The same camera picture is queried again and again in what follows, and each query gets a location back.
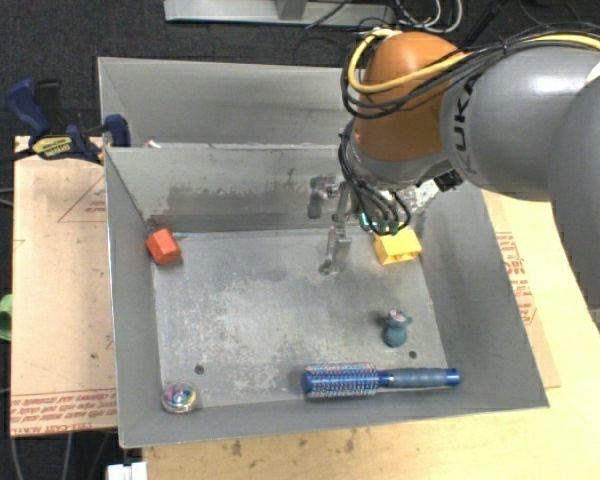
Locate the grey metal bin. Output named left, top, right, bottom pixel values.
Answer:
left=97, top=56, right=551, bottom=449

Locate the blue round hairbrush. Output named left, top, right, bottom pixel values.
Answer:
left=300, top=362, right=462, bottom=401

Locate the red block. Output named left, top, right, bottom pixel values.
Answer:
left=145, top=227, right=184, bottom=268

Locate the yellow block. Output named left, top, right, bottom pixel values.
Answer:
left=372, top=227, right=424, bottom=267

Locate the blue-grey toy animal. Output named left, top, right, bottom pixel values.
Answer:
left=382, top=309, right=414, bottom=349

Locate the clear multicoloured ball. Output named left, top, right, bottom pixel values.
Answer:
left=160, top=381, right=202, bottom=415

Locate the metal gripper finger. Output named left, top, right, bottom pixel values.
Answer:
left=335, top=235, right=354, bottom=273
left=318, top=224, right=341, bottom=276

